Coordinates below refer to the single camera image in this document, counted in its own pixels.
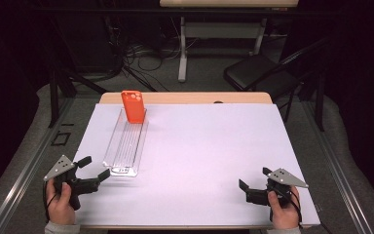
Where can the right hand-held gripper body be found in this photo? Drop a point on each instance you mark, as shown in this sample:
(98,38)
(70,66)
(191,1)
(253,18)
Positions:
(285,178)

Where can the person's right hand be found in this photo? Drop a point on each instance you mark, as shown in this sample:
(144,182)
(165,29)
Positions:
(285,216)

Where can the orange phone case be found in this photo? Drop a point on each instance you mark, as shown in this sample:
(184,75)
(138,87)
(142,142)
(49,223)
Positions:
(133,109)

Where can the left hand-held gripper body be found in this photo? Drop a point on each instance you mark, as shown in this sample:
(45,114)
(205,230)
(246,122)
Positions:
(84,186)

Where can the person's left hand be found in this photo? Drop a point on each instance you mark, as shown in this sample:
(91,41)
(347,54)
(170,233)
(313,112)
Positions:
(60,209)

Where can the aluminium floor rail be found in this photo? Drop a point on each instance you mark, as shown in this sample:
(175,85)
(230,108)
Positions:
(29,165)
(337,169)

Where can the black folding chair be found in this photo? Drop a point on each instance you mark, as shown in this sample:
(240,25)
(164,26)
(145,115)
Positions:
(256,73)

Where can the clear plastic rack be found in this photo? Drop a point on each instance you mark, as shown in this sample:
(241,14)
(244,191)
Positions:
(126,149)

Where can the black metal stand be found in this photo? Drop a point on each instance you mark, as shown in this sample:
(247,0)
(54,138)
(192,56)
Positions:
(320,97)
(54,97)

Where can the white table cover sheet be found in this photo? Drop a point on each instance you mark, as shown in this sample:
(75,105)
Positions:
(207,156)

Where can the white-legged desk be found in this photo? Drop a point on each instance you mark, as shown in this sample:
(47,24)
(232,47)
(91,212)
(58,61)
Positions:
(220,29)

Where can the black horizontal bar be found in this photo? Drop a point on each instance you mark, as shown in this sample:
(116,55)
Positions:
(110,11)

